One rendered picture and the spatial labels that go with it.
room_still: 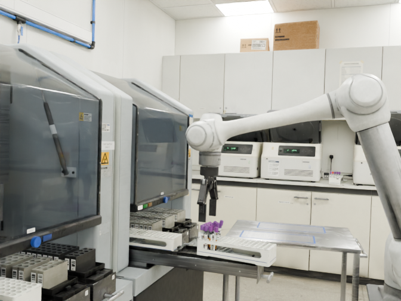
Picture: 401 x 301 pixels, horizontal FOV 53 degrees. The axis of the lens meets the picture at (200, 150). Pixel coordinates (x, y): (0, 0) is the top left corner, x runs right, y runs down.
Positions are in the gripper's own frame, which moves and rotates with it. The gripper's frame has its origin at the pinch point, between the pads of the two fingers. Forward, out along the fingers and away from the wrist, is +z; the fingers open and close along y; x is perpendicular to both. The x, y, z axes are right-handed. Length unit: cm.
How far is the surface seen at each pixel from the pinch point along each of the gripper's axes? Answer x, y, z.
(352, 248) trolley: -57, 31, 14
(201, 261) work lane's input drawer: -0.2, -6.4, 16.7
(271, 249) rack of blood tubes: -27.3, -7.2, 8.4
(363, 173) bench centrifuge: -72, 230, -5
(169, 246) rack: 14.2, -4.5, 13.3
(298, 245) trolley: -34.0, 27.6, 14.7
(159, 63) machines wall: 142, 252, -112
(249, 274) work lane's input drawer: -19.6, -6.5, 19.0
